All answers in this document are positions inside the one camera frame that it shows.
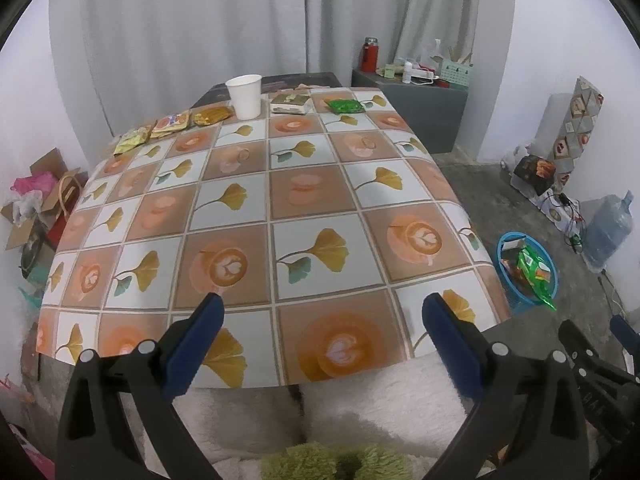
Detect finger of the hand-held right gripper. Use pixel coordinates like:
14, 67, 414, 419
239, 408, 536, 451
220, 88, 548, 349
557, 319, 640, 441
609, 314, 640, 361

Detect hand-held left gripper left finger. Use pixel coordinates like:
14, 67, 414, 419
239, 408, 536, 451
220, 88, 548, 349
56, 292, 224, 480

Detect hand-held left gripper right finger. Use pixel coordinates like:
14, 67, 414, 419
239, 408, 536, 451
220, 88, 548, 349
421, 292, 591, 480

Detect blue plastic basket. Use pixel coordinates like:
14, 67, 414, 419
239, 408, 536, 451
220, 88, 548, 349
496, 231, 560, 316

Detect white fluffy blanket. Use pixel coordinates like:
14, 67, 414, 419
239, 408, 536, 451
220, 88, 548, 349
140, 355, 506, 480

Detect large water jug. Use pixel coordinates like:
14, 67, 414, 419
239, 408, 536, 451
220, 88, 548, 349
582, 191, 635, 273

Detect green snack bag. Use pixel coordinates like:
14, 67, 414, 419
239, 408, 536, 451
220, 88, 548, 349
517, 247, 557, 311

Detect white patterned box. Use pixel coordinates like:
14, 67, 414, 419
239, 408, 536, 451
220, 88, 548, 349
515, 180, 583, 233

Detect dark round tin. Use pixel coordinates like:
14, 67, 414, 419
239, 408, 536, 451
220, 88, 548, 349
20, 232, 57, 281

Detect dark printed box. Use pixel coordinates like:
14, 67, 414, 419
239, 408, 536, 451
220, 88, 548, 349
514, 155, 557, 196

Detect ginkgo patterned tablecloth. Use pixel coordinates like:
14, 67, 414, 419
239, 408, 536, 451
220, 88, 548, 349
37, 85, 513, 391

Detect brown paper bag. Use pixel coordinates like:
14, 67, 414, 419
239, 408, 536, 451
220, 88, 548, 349
42, 170, 89, 231

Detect pale yellow snack packet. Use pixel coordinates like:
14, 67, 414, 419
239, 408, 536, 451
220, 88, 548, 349
114, 126, 152, 156

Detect tall patterned box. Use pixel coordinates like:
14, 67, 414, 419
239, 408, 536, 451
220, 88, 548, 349
552, 76, 604, 197

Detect crumpled white plastic bag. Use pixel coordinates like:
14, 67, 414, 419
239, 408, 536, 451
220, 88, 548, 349
10, 195, 46, 226

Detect orange white snack packet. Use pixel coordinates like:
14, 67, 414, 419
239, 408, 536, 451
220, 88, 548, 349
150, 111, 193, 137

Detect white panel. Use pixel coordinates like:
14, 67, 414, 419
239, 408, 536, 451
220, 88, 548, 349
532, 92, 576, 158

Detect gold snack packet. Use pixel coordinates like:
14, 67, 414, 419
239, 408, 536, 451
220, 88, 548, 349
192, 106, 232, 126

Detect pink plastic bag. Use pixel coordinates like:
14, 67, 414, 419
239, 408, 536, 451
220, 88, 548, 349
11, 172, 56, 196

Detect grey cabinet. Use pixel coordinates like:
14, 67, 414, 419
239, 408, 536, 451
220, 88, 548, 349
351, 67, 470, 155

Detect cardboard box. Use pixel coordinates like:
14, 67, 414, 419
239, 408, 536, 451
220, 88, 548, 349
0, 147, 88, 252

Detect white paper cup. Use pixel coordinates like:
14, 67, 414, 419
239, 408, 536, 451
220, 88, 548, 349
225, 74, 263, 121

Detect gold box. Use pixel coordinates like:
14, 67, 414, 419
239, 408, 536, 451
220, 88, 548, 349
270, 91, 311, 116

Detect small green packet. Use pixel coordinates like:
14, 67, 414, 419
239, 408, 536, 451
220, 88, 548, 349
326, 98, 366, 114

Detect green desk calendar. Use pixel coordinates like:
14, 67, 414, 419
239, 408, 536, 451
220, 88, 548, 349
440, 58, 474, 88

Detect dark printed mat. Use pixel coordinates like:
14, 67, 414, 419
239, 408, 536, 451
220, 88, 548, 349
190, 72, 346, 110

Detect red thermos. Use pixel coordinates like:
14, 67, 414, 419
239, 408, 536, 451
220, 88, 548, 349
362, 36, 379, 73

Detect grey curtain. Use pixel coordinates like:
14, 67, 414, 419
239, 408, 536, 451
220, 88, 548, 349
47, 0, 516, 147

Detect white cable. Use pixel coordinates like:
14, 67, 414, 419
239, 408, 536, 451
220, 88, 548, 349
599, 269, 632, 322

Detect tangled cables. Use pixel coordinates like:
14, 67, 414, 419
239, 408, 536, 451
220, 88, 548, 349
545, 192, 588, 253

